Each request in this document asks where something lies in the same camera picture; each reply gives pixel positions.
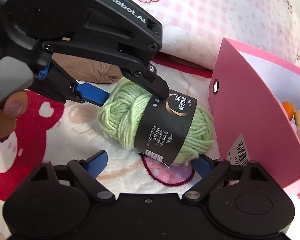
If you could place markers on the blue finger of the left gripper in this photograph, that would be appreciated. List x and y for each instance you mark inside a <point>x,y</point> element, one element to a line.
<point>92,94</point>

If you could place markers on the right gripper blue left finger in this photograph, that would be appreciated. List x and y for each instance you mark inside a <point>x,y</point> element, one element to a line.
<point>95,164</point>

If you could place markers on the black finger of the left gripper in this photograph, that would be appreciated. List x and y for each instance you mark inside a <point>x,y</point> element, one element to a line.
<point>149,80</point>

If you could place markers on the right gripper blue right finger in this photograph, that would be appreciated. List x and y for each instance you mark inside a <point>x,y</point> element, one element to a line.
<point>203,165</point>

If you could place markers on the green yarn ball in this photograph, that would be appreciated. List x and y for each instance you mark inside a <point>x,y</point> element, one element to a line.
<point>172,131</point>

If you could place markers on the orange makeup sponge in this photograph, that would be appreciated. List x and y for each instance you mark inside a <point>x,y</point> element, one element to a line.
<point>289,109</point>

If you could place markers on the left hand pink nails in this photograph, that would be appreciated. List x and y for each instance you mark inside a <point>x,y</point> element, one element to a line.
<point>14,106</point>

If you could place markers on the brown pillow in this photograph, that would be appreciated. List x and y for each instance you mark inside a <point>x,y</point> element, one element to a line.
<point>88,70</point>

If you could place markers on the white bear print blanket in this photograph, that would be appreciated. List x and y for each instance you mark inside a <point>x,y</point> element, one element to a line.
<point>63,132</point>

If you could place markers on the pink checked pillow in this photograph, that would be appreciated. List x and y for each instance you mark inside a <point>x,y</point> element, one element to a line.
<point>193,29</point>

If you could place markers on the pink cardboard box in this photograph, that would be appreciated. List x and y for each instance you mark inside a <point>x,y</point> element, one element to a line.
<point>247,89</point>

